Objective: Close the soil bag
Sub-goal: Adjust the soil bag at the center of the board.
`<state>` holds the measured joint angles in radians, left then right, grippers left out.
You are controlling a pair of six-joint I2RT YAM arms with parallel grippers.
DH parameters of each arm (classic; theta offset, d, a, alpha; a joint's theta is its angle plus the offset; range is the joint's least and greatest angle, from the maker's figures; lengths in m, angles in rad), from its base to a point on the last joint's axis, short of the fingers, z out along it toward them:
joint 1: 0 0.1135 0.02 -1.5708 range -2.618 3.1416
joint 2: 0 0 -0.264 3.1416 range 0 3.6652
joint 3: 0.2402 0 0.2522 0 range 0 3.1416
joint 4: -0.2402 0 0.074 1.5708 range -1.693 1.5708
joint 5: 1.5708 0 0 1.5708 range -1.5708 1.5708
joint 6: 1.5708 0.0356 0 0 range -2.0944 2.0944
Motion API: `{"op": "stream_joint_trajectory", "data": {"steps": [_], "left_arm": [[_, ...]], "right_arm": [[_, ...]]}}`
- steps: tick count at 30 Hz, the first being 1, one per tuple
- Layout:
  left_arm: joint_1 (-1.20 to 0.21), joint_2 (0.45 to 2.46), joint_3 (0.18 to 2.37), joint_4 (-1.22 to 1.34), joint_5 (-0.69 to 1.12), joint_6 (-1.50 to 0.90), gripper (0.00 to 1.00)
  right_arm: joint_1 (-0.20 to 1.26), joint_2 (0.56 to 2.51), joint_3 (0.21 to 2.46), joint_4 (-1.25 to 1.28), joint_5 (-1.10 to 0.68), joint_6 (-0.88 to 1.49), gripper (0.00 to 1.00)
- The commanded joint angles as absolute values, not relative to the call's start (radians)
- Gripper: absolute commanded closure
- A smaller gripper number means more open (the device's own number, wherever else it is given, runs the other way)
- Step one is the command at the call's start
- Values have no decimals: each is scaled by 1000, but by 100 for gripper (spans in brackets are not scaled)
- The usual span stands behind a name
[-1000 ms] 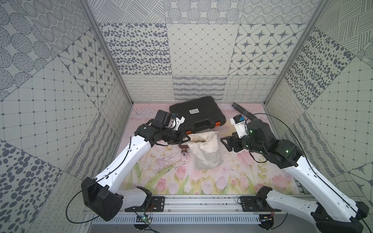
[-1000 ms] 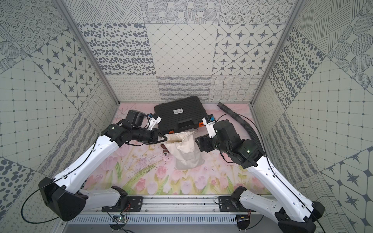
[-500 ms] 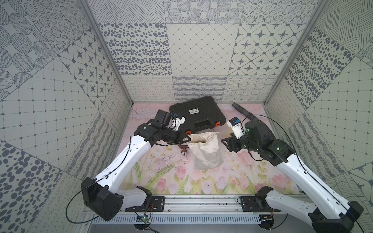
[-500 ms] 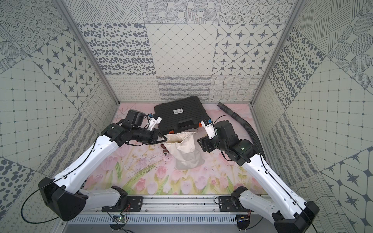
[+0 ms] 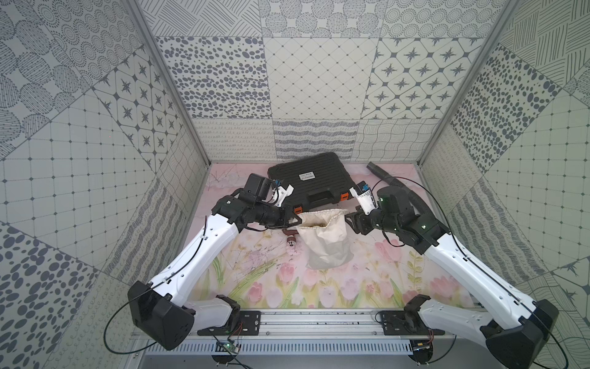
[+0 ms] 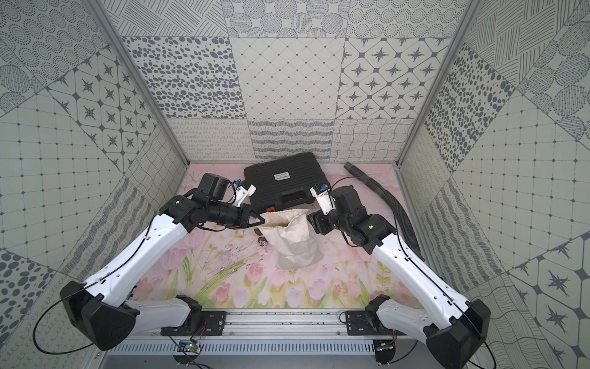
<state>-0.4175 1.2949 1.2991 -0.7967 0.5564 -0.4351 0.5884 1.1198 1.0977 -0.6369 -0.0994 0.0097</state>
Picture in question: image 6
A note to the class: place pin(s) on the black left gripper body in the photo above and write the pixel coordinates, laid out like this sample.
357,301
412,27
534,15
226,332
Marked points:
246,217

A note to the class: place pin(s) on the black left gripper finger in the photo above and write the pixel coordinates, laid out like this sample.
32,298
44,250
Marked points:
255,224
256,216

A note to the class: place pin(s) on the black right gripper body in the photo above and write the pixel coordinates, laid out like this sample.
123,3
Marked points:
332,220

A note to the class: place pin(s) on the cream cloth drawstring bag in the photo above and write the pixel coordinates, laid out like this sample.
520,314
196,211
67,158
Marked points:
289,233

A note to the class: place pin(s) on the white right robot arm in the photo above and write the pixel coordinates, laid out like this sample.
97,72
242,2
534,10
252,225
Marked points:
452,327

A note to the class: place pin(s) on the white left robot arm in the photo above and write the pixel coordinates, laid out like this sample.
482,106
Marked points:
113,284

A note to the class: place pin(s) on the black plastic tool case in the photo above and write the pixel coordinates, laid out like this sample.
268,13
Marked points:
286,182

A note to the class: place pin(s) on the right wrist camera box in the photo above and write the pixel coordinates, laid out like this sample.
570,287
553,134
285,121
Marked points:
343,199

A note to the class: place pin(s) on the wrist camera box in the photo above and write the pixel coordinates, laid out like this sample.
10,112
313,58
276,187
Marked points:
343,199
215,187

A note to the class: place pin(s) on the maroon garden hose nozzle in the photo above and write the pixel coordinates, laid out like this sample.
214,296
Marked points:
262,242

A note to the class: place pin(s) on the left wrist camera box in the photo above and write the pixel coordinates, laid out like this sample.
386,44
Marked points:
215,187

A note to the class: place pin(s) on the aluminium front rail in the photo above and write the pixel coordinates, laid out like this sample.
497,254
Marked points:
286,323

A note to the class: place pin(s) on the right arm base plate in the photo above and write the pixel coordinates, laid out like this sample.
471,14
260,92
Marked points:
364,323

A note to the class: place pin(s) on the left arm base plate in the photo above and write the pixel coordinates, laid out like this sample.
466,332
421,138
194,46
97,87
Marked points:
206,323

